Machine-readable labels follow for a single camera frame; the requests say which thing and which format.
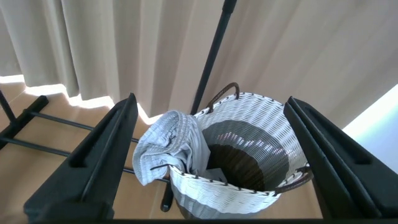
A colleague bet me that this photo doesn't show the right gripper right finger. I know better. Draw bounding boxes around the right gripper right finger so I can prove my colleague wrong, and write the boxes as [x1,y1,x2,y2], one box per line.
[282,95,398,219]

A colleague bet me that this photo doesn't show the black clothes rack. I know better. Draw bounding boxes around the black clothes rack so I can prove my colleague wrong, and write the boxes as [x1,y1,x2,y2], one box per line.
[0,0,238,213]

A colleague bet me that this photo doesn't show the white laundry basket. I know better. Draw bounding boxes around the white laundry basket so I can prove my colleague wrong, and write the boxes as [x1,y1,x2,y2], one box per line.
[169,82,313,220]

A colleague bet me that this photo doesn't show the pale grey shorts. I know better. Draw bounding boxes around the pale grey shorts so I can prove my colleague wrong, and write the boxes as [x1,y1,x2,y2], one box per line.
[132,110,228,187]

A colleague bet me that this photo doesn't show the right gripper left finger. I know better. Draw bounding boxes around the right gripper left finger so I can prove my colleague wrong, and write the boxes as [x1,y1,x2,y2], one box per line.
[24,92,139,222]

